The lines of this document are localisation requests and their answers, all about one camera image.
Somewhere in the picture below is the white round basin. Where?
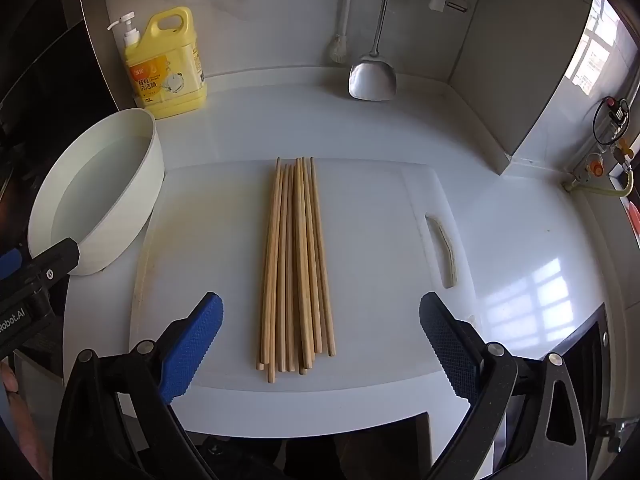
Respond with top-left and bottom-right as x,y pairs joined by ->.
27,108 -> 166,277

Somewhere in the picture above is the metal wok spatula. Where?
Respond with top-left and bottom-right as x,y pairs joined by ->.
348,0 -> 401,102

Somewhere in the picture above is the white dish brush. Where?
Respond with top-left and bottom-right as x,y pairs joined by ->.
327,0 -> 357,64

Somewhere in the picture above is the white plastic cutting board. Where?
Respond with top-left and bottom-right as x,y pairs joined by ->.
129,159 -> 477,391

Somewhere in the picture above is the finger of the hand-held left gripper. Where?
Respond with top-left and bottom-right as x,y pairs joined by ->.
22,238 -> 81,286
0,247 -> 24,282

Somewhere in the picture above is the yellow gas hose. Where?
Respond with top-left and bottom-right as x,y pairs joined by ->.
577,162 -> 636,198

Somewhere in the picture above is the bundle of wooden chopsticks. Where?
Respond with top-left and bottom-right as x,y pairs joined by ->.
256,156 -> 337,385

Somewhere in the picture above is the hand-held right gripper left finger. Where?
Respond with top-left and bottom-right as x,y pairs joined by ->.
52,291 -> 224,480

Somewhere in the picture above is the window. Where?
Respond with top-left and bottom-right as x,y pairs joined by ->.
570,0 -> 626,96

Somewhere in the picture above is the black range hood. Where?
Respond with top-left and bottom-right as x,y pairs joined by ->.
0,0 -> 121,201

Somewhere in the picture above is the person's left hand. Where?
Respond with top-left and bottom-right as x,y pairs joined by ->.
0,360 -> 53,480

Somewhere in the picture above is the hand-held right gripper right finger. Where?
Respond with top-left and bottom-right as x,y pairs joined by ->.
419,291 -> 588,480

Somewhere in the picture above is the gas valve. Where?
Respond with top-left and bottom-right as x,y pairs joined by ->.
565,96 -> 636,191

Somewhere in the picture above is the yellow dish soap pump bottle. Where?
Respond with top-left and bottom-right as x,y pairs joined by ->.
106,6 -> 208,120

